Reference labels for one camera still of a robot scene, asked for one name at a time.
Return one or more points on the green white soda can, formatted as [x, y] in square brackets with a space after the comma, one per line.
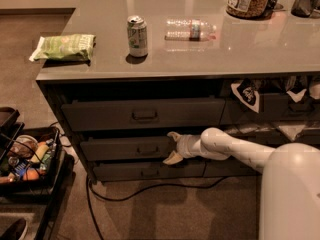
[137, 36]

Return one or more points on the black shoe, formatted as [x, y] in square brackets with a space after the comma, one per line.
[17, 231]

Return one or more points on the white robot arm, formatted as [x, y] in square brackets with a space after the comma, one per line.
[290, 188]

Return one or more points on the black white snack bag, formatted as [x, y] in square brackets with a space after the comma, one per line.
[246, 91]

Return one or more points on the dark glass pitcher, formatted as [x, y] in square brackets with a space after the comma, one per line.
[304, 8]

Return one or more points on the grey drawer cabinet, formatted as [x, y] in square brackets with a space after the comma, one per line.
[271, 49]

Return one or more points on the green chip bag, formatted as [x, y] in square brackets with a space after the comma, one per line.
[74, 47]

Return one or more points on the white snack bag in drawer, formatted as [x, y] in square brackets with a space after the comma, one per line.
[296, 87]

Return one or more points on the clear plastic water bottle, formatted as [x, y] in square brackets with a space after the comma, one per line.
[189, 30]

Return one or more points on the grey drawer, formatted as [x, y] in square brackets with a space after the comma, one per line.
[273, 107]
[148, 170]
[127, 148]
[276, 133]
[227, 168]
[143, 114]

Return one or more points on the black bin with groceries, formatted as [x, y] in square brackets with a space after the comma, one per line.
[33, 161]

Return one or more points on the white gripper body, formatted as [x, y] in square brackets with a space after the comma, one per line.
[183, 146]

